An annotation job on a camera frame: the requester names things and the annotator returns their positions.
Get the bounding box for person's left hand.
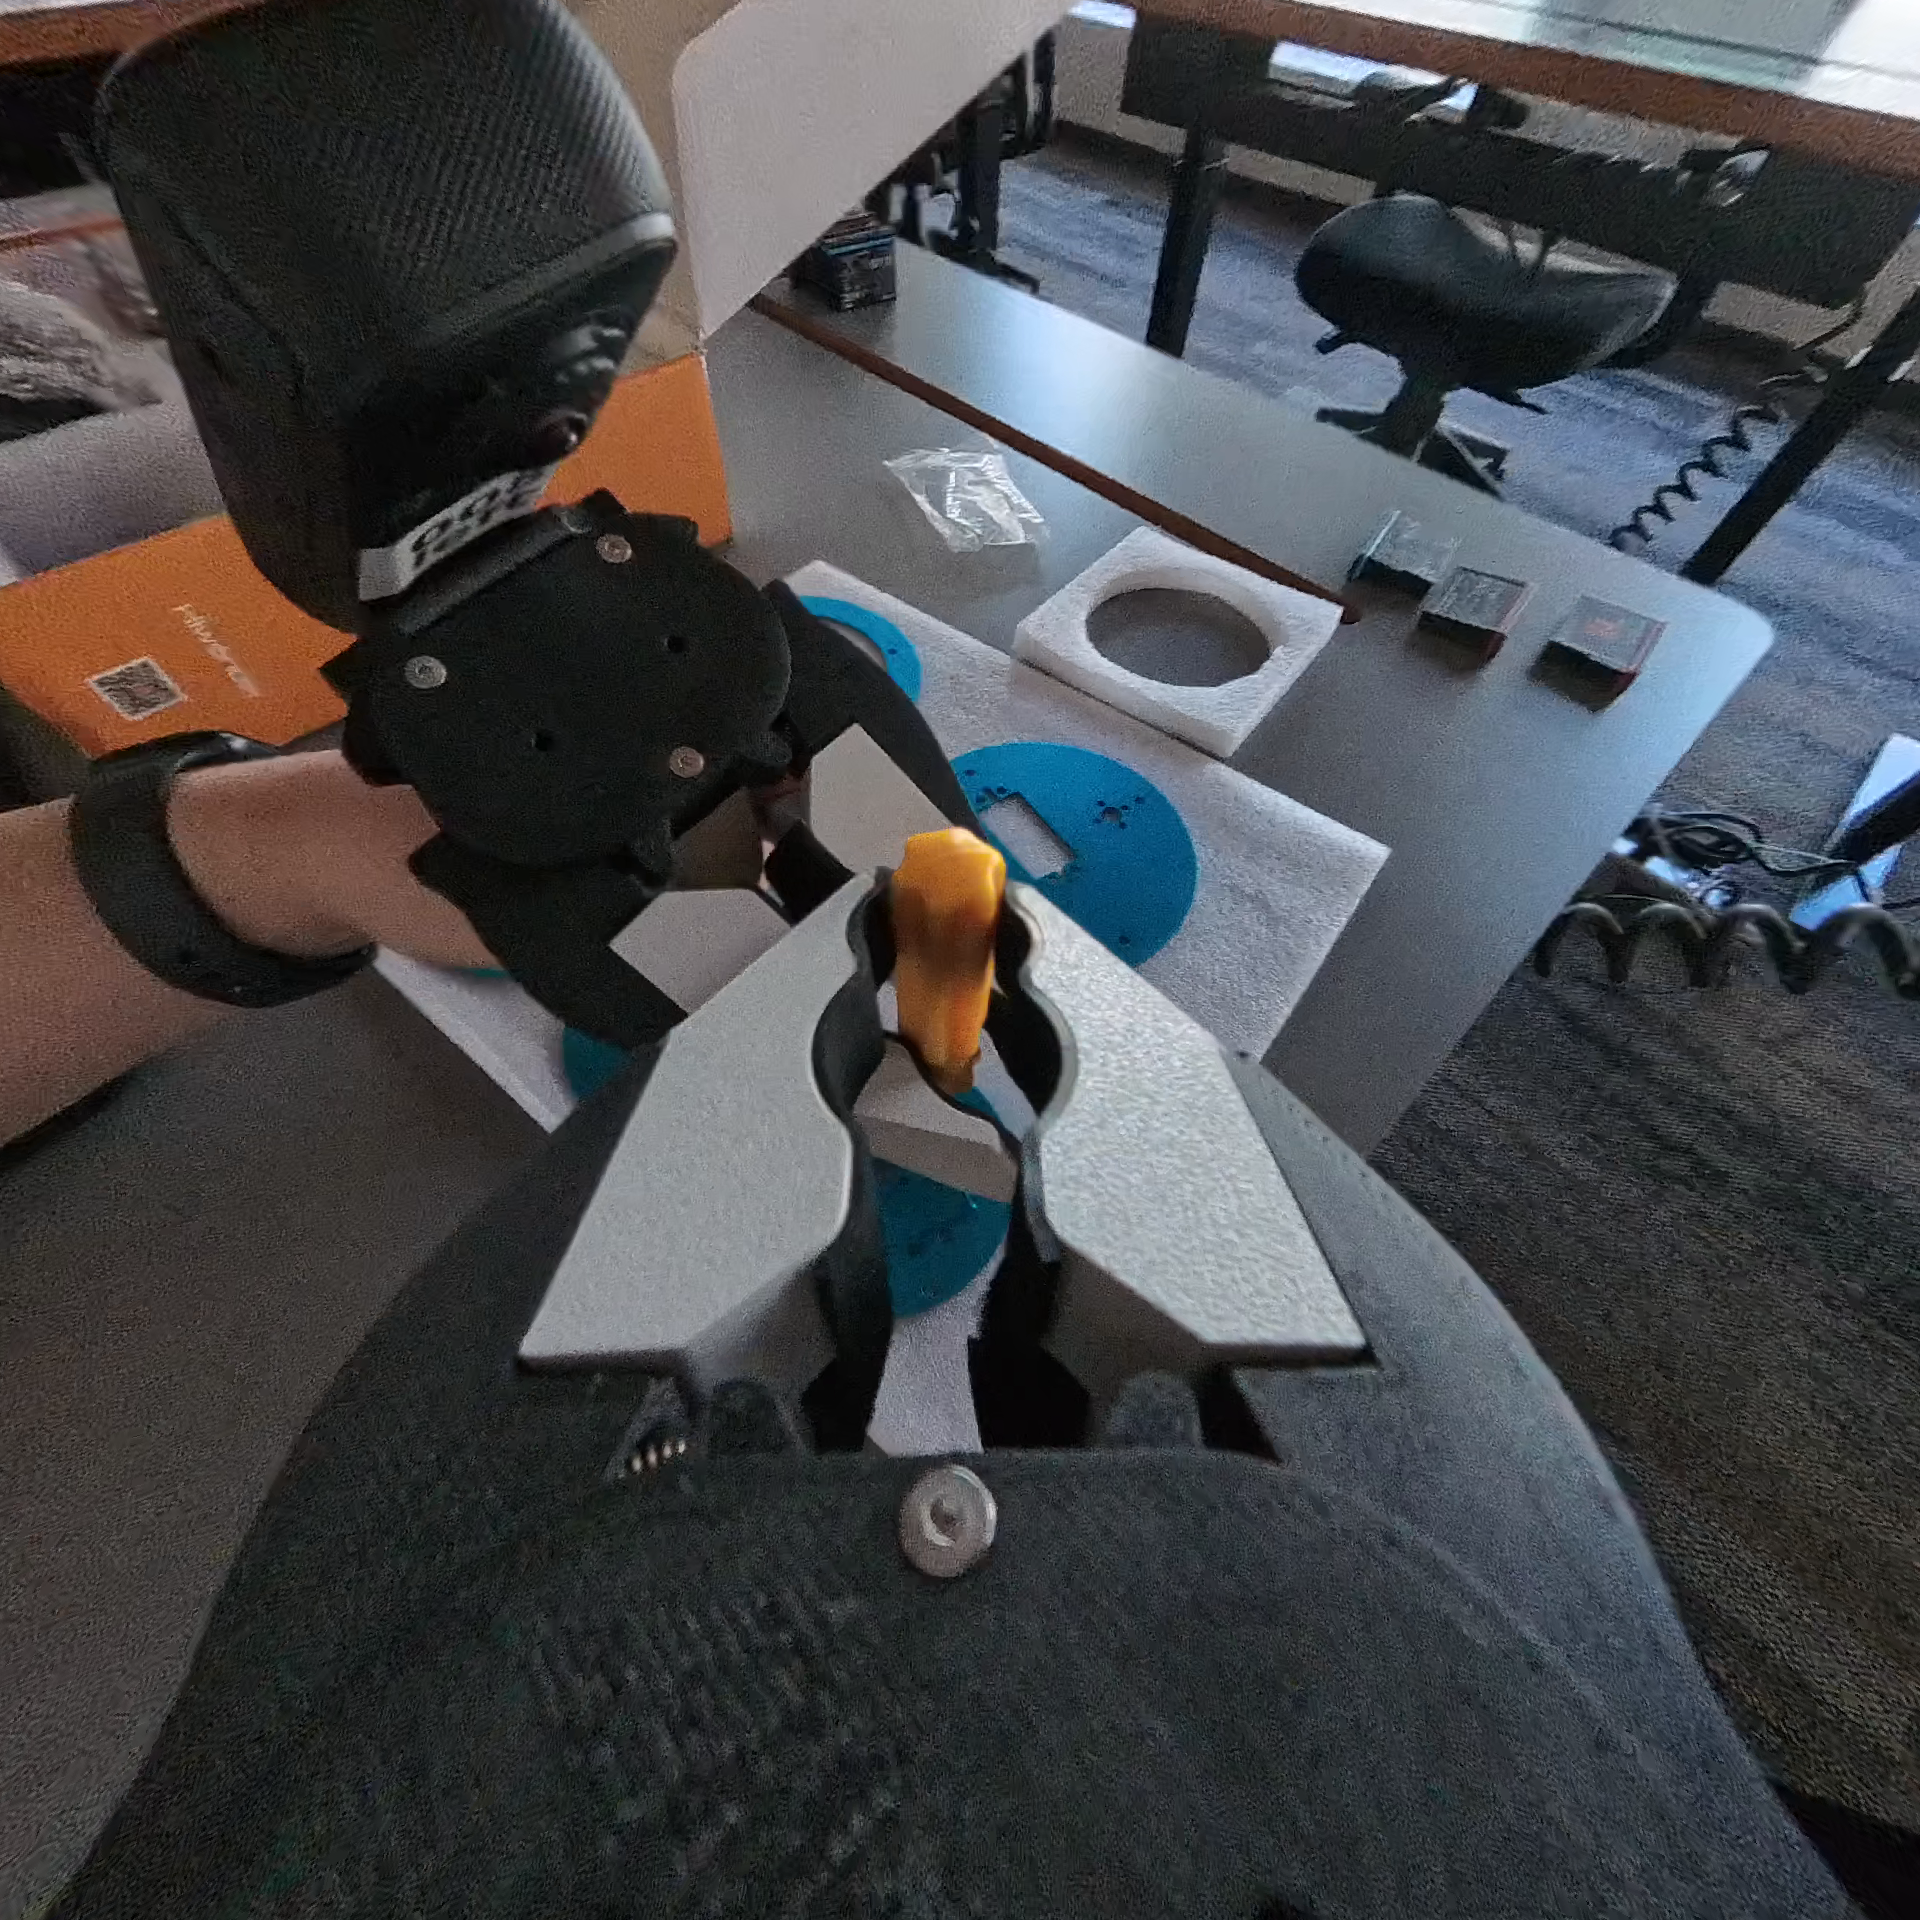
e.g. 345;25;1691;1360
165;746;509;972

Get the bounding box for black office chair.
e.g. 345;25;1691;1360
1295;192;1691;499

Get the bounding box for small dark box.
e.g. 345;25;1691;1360
1417;564;1536;661
1545;594;1669;708
1346;510;1465;598

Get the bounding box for tangled black cables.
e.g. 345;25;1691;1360
1627;809;1824;902

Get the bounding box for large blue disc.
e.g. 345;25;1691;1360
949;738;1200;969

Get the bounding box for thick coiled black cable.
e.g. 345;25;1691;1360
1533;884;1920;996

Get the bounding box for orange cardboard box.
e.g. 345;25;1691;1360
0;0;1083;761

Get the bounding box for white foam square frame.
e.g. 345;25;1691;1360
1013;523;1349;756

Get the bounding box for person's left forearm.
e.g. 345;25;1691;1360
0;794;213;1154

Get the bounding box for clear plastic bag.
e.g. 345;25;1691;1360
882;446;1049;558

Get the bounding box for black wristband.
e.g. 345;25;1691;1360
65;729;380;1010

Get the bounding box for white foam sheet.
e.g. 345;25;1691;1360
375;558;1393;1454

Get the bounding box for blue metal ring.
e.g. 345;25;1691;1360
794;594;925;708

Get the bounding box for thin coiled black cable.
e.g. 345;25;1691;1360
1608;391;1790;552

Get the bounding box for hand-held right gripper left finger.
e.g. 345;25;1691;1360
515;871;907;1454

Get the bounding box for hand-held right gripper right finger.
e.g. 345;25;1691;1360
978;882;1379;1454

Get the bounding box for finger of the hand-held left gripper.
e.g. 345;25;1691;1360
768;719;933;912
604;884;808;1037

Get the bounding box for dark printed box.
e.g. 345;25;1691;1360
793;209;903;312

